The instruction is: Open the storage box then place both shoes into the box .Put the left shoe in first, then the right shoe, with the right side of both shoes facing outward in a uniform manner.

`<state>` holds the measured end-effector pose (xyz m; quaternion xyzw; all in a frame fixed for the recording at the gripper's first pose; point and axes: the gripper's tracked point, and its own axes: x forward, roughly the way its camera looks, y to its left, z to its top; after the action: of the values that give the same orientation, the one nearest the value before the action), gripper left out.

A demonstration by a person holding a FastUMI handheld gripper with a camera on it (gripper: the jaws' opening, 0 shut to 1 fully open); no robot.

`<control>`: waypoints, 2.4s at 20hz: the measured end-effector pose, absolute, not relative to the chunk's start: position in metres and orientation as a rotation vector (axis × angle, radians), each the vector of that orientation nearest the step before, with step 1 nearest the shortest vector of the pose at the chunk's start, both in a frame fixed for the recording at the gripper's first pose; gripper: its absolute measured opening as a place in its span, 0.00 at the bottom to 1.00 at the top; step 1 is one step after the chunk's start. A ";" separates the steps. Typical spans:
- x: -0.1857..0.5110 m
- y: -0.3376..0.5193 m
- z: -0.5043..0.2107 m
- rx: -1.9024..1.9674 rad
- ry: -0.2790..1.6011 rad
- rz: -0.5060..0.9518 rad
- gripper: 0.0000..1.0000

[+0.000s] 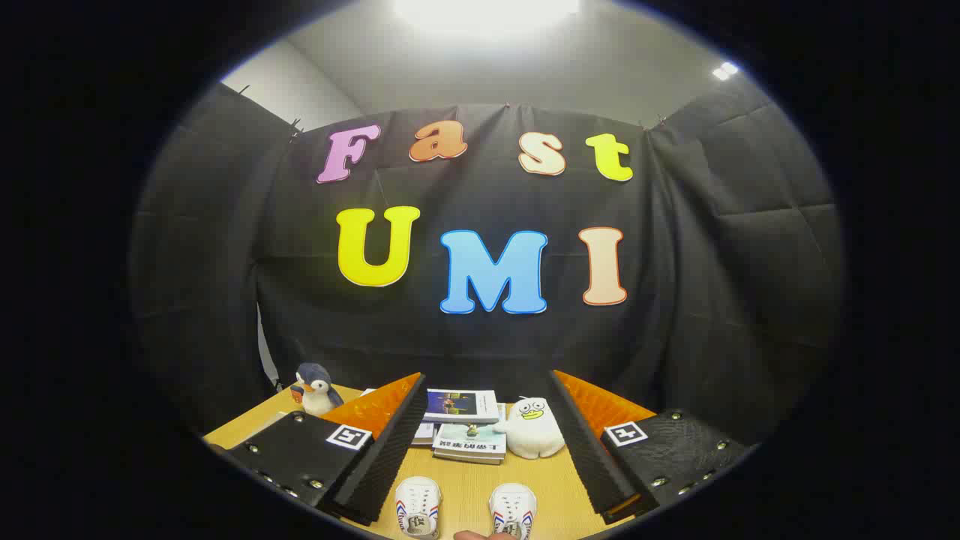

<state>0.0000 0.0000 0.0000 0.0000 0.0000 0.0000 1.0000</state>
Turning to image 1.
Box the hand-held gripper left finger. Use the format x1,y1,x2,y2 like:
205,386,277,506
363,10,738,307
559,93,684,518
225,373,428,526

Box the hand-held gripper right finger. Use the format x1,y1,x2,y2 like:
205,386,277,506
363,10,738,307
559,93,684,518
547,369,751,524

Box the white canvas shoe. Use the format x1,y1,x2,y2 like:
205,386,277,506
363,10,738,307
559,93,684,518
394,476,443,539
489,483,538,539

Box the white duck plush toy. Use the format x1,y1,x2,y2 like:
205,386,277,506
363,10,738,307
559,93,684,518
493,397,566,460

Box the book with pale sky cover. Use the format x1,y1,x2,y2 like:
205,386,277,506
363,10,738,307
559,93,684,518
433,424,507,466

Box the book with blue picture cover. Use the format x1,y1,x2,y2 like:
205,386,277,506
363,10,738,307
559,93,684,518
422,388,500,425

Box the grey penguin plush toy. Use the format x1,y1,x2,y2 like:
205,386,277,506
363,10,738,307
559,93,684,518
291,363,344,417

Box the large ceiling light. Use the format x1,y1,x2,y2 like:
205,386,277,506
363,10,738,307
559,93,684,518
390,0,582,35

